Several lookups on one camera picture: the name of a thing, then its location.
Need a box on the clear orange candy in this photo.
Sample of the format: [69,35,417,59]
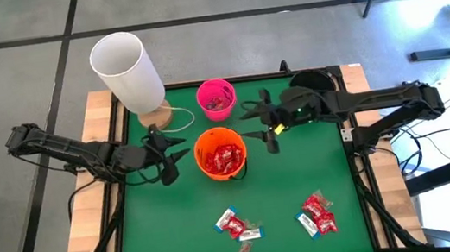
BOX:
[205,96,224,112]
[231,239,256,252]

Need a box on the black pumpkin bucket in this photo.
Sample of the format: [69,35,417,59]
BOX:
[287,66,337,97]

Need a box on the black clamp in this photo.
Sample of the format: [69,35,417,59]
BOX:
[278,58,294,77]

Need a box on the orange pumpkin bucket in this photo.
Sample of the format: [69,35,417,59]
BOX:
[190,123,253,187]

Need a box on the pink plastic bucket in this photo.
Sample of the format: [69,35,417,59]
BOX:
[194,75,241,125]

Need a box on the red candy packet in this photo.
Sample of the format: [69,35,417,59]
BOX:
[214,143,235,165]
[300,193,327,221]
[203,150,226,176]
[220,214,250,242]
[220,158,244,176]
[314,211,339,237]
[227,145,246,168]

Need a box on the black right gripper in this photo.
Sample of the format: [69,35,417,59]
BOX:
[236,85,299,159]

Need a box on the white shade table lamp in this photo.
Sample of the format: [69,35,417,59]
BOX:
[86,26,176,140]

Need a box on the green table mat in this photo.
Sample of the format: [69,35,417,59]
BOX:
[98,66,376,252]

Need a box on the clear green candy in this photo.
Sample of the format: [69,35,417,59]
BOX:
[244,218,262,232]

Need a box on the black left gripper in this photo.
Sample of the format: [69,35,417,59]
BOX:
[140,121,196,188]

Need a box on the black frame strut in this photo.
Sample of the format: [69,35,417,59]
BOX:
[351,153,427,252]
[60,191,132,252]

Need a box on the black table frame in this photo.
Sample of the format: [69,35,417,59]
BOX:
[72,56,399,252]

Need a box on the white lamp cable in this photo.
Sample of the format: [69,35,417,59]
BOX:
[155,103,198,136]

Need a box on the white mounting plate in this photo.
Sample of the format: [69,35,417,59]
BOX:
[340,127,357,142]

